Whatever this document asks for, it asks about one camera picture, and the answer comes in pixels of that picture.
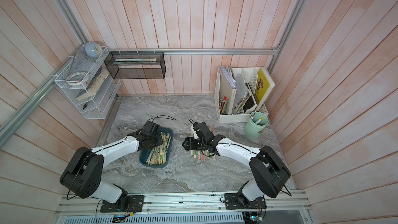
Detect white wire wall shelf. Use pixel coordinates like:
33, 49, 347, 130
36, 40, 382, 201
55, 43, 121, 119

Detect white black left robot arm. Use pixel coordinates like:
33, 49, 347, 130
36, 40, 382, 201
60, 120, 163, 211

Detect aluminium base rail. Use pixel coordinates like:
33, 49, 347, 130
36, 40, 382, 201
52, 190, 317, 224

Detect teal plastic storage tray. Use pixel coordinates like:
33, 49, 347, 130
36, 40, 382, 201
140, 128, 173, 168

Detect old book on shelf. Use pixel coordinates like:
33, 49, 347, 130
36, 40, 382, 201
76, 67, 109, 101

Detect white papers in organizer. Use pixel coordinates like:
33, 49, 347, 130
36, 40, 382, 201
220, 66, 236, 89

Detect roll of tape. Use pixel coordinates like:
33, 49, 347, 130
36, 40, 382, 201
66, 72, 88, 86

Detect mint green pen cup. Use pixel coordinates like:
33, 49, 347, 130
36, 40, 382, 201
244, 112, 268, 140

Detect black cable on table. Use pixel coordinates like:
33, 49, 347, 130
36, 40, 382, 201
147, 114, 177, 122

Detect yellow book with animal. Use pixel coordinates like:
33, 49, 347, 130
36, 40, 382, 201
254, 67, 275, 107

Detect black mesh wall basket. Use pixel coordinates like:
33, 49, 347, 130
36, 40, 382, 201
105, 51, 166, 79

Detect white file organizer rack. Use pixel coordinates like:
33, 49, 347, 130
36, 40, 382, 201
214, 67, 268, 123

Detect black booklet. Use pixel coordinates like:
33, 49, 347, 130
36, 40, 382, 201
243, 83, 258, 114

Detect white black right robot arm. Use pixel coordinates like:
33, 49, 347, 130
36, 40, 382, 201
182, 119, 291, 209

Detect bundle of coloured folders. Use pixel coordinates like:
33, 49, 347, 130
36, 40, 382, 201
219, 96, 229, 115

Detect small grey globe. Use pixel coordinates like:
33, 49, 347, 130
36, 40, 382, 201
85, 41, 103, 59

